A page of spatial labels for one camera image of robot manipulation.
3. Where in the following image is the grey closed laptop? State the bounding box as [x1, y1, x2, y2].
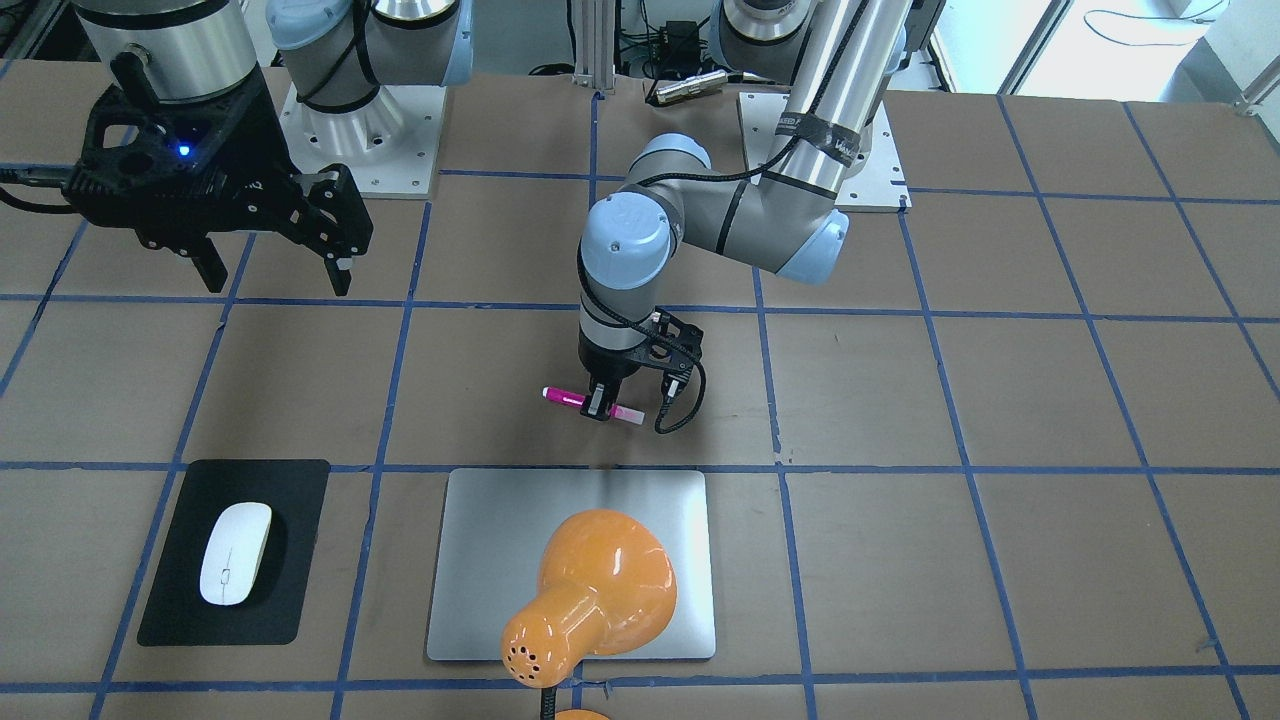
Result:
[425, 468, 717, 673]

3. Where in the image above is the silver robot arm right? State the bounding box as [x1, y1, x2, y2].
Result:
[56, 1, 474, 296]

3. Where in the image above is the white computer mouse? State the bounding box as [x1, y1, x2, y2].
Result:
[198, 501, 274, 607]

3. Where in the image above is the pink marker pen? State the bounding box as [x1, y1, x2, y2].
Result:
[541, 386, 645, 425]

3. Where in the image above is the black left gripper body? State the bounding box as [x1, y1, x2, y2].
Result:
[579, 334, 639, 405]

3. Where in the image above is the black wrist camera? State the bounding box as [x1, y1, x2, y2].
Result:
[637, 307, 705, 402]

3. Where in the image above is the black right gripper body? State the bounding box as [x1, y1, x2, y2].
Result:
[61, 85, 372, 263]

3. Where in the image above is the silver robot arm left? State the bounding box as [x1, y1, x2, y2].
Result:
[576, 1, 913, 421]

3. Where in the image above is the aluminium frame post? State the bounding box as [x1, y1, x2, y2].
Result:
[568, 1, 620, 95]

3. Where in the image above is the black mousepad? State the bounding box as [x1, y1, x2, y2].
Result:
[137, 459, 330, 647]

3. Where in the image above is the orange desk lamp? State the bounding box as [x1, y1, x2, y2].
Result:
[500, 509, 678, 719]

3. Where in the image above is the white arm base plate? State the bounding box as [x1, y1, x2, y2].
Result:
[737, 91, 913, 213]

